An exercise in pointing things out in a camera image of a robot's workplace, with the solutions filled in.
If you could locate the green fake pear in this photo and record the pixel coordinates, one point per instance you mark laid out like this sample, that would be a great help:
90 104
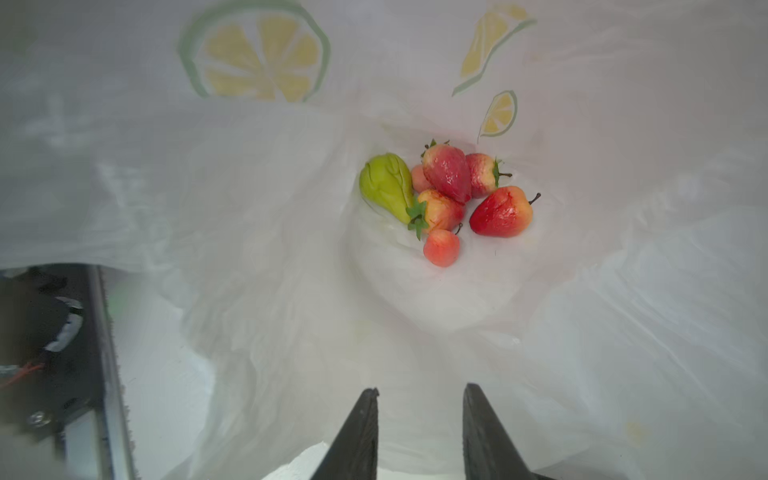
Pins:
386 181

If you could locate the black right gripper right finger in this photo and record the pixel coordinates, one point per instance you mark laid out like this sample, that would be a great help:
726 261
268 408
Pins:
488 452

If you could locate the small pink fake fruit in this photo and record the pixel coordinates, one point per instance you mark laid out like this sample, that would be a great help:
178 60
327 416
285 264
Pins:
419 181

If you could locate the large red fake apple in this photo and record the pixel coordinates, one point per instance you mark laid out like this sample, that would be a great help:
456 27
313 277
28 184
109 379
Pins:
505 213

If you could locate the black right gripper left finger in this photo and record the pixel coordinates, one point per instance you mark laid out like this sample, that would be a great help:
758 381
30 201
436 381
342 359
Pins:
354 452

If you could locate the small pink fake peach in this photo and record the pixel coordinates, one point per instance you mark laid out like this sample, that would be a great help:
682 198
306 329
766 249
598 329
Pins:
442 247

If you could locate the white lemon-print plastic bag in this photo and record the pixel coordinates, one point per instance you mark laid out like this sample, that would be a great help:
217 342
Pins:
216 147

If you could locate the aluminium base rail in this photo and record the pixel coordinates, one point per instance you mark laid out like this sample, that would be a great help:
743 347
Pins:
62 412

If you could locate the red-yellow fake strawberry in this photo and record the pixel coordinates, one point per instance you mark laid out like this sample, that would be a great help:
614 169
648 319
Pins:
433 210

